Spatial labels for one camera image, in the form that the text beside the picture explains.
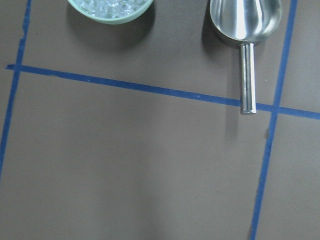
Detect green bowl of ice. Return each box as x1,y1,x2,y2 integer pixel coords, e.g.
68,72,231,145
68,0,153,25

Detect metal ice scoop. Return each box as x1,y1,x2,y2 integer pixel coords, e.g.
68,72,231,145
209,0,282,115

